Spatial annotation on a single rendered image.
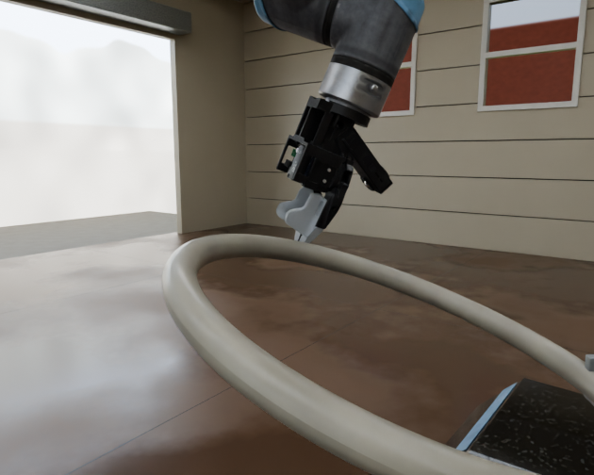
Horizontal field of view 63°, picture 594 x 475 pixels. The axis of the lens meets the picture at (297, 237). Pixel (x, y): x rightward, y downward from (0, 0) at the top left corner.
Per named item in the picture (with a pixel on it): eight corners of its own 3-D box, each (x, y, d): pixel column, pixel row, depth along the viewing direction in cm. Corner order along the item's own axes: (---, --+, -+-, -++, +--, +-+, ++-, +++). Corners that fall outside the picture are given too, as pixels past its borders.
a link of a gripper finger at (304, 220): (268, 242, 70) (292, 182, 68) (303, 252, 72) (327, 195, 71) (275, 250, 67) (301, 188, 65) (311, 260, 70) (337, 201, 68)
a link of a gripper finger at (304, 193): (261, 235, 72) (285, 177, 71) (295, 245, 75) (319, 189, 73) (268, 242, 70) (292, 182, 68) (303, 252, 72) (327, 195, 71)
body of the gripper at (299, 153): (272, 172, 70) (305, 91, 68) (322, 190, 74) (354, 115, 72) (291, 186, 64) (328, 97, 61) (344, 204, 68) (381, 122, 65)
